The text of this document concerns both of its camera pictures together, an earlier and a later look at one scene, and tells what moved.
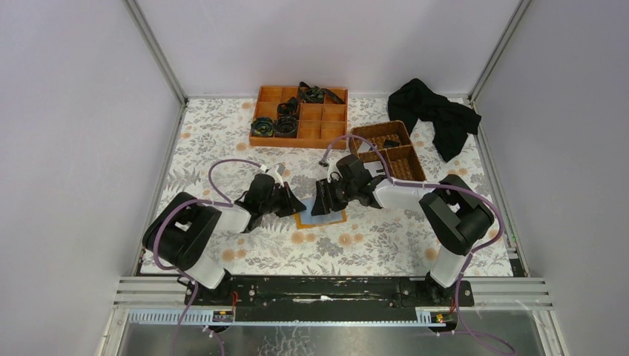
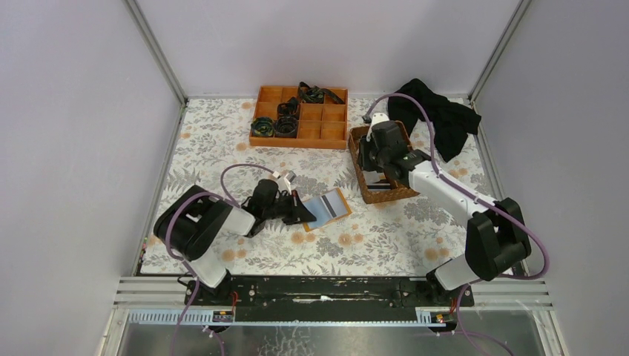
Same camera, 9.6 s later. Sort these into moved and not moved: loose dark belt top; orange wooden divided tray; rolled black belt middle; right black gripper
Moved: right black gripper
Not moved: rolled black belt middle; orange wooden divided tray; loose dark belt top
